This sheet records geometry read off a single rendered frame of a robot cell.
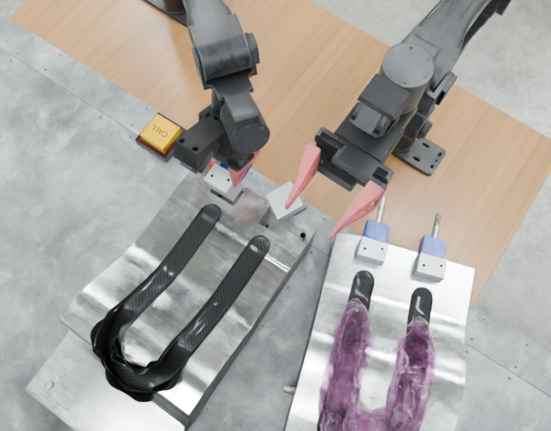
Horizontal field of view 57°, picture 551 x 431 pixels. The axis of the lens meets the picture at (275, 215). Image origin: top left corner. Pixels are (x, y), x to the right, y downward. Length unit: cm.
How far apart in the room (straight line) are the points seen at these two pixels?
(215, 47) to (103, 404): 60
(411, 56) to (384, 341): 49
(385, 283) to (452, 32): 45
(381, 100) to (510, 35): 196
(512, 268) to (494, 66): 86
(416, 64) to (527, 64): 185
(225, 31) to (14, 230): 62
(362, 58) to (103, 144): 60
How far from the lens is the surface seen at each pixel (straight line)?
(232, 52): 71
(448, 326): 96
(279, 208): 90
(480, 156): 116
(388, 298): 94
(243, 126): 69
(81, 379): 95
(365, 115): 54
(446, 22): 73
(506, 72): 237
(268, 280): 89
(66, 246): 107
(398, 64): 59
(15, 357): 106
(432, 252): 97
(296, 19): 127
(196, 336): 86
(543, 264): 207
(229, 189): 88
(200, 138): 75
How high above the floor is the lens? 176
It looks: 70 degrees down
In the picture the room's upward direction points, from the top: 2 degrees clockwise
